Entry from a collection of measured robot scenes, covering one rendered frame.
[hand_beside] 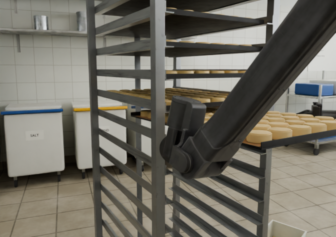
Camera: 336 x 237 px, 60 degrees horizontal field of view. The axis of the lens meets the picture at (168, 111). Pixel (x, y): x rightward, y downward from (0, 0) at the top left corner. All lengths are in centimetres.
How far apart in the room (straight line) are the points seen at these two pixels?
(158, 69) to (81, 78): 294
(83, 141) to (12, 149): 65
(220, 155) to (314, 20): 24
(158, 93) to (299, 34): 47
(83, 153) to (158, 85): 242
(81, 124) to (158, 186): 229
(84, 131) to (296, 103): 340
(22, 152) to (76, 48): 135
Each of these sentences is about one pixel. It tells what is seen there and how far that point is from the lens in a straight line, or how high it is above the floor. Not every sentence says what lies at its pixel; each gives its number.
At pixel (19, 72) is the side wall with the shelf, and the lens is 372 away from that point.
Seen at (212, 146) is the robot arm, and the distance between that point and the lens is 47.
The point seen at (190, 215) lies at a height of 41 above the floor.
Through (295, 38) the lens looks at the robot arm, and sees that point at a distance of 41.
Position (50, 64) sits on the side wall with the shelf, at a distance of 369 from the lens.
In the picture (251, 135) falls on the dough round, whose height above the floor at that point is 103.
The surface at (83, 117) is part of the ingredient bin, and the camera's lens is 307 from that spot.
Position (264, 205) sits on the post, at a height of 66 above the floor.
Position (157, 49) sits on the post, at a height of 121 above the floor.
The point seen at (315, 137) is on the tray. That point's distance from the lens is 69.
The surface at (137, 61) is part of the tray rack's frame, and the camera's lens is 145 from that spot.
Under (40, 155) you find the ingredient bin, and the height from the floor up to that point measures 31.
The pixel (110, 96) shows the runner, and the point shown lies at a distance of 121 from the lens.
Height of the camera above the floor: 116
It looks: 8 degrees down
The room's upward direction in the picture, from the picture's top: straight up
